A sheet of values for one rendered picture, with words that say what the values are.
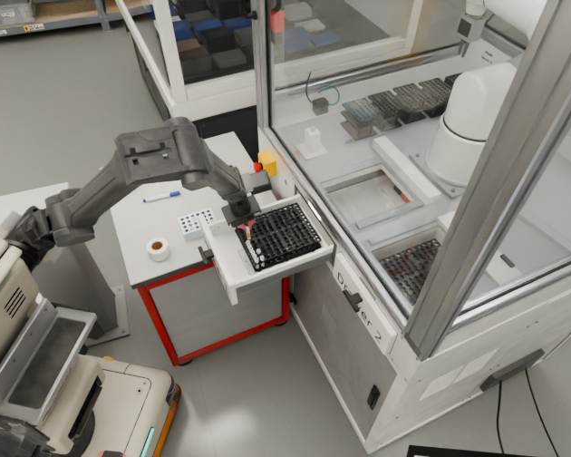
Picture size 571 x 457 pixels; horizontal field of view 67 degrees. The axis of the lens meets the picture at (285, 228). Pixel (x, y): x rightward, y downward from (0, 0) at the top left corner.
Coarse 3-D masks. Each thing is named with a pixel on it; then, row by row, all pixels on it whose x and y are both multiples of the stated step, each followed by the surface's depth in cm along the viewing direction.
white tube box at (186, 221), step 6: (204, 210) 155; (210, 210) 155; (186, 216) 154; (192, 216) 155; (204, 216) 154; (210, 216) 154; (180, 222) 152; (186, 222) 152; (192, 222) 152; (198, 222) 152; (210, 222) 152; (180, 228) 152; (186, 228) 150; (198, 228) 150; (186, 234) 148; (192, 234) 150; (198, 234) 151; (186, 240) 151
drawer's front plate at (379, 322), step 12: (336, 264) 128; (348, 264) 124; (336, 276) 132; (348, 276) 123; (348, 288) 126; (360, 288) 119; (372, 300) 116; (360, 312) 123; (372, 312) 116; (372, 324) 118; (384, 324) 112; (384, 336) 113; (384, 348) 116
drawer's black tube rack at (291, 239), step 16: (288, 208) 142; (256, 224) 138; (272, 224) 137; (288, 224) 138; (304, 224) 138; (240, 240) 137; (256, 240) 133; (272, 240) 137; (288, 240) 133; (304, 240) 137; (320, 240) 133; (272, 256) 133; (288, 256) 133
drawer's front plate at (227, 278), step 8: (200, 216) 136; (200, 224) 136; (208, 232) 132; (208, 240) 130; (208, 248) 137; (216, 248) 128; (216, 256) 126; (216, 264) 132; (224, 264) 124; (224, 272) 122; (224, 280) 125; (232, 280) 120; (232, 288) 121; (232, 296) 124; (232, 304) 127
